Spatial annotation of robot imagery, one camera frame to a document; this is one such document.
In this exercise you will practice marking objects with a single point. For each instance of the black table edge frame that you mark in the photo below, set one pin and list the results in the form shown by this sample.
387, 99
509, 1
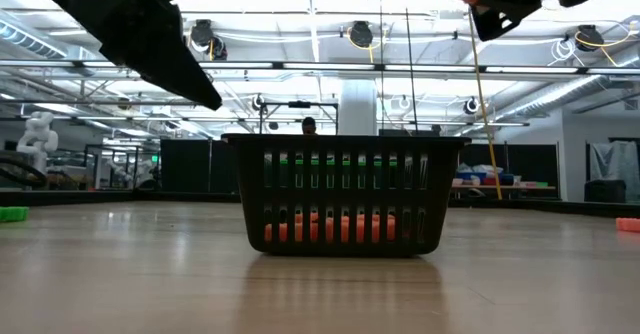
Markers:
100, 197

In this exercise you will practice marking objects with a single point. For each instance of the green flat tray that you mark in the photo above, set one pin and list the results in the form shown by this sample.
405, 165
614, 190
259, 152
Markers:
537, 184

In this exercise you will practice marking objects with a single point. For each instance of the wide green block decoration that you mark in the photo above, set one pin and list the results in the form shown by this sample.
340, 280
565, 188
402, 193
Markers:
14, 214

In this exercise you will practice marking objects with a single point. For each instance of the white round column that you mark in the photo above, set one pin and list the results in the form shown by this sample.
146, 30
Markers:
357, 106

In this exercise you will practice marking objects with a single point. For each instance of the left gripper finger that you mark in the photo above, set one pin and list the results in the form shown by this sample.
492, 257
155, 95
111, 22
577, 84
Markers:
160, 59

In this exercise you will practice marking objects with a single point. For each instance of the red storage bin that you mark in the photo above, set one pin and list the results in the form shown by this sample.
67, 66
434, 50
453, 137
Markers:
490, 180

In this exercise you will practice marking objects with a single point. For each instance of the black partition panel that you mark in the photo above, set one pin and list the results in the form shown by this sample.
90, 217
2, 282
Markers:
190, 166

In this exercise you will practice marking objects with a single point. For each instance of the grey cloth cover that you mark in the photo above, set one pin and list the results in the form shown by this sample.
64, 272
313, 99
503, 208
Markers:
620, 164

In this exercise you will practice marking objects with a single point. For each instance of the flat orange decoration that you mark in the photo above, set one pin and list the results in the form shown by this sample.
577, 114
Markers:
628, 224

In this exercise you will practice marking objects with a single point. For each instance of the round orange decoration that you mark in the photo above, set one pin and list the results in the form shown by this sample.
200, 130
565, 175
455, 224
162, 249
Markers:
270, 232

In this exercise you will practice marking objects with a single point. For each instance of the grey horizontal pipe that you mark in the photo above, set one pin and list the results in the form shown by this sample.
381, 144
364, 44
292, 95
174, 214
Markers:
75, 102

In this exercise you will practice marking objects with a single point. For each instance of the black plastic slotted basket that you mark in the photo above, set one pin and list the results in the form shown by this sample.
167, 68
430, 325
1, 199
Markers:
345, 194

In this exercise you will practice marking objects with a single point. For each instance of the blue storage bin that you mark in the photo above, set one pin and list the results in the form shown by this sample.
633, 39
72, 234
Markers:
471, 175
506, 179

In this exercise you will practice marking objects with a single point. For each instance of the long orange bone decoration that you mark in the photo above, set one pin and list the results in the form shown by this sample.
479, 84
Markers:
331, 226

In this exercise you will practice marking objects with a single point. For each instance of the black framed glass enclosure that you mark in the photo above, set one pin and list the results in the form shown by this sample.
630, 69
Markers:
122, 146

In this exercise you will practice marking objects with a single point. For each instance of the long ceiling light bar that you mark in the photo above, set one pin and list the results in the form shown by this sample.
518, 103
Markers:
325, 66

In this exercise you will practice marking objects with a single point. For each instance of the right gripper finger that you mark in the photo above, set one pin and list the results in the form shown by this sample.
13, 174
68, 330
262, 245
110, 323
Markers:
520, 6

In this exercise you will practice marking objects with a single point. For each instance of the white plastic bags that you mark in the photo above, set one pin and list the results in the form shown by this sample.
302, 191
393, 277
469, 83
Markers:
480, 168

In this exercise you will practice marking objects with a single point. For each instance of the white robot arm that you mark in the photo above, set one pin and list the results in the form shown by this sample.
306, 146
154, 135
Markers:
37, 139

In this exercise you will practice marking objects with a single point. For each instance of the wooden side table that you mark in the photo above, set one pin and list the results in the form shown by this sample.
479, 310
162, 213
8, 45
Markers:
520, 188

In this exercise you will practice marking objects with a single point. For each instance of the person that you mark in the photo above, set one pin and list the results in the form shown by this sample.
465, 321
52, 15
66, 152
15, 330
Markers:
309, 125

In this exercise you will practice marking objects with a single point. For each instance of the black chair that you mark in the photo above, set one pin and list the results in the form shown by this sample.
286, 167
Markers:
605, 191

